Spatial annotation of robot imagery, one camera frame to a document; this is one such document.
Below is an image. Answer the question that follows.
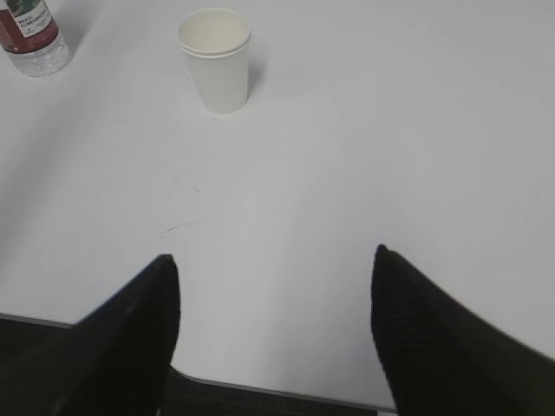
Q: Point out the white paper cup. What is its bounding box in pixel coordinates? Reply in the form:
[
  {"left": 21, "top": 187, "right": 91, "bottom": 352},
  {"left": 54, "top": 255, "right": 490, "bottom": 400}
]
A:
[{"left": 177, "top": 8, "right": 251, "bottom": 114}]

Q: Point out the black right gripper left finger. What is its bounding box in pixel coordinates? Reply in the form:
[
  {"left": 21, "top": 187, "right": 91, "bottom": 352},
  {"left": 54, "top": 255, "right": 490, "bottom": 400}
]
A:
[{"left": 1, "top": 255, "right": 180, "bottom": 415}]

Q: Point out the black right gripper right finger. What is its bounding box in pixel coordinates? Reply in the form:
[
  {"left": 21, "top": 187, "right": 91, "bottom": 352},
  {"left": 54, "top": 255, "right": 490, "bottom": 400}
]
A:
[{"left": 370, "top": 244, "right": 554, "bottom": 415}]

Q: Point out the clear water bottle red label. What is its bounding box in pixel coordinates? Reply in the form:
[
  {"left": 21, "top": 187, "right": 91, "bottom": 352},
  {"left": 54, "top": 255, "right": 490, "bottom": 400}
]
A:
[{"left": 1, "top": 0, "right": 70, "bottom": 77}]

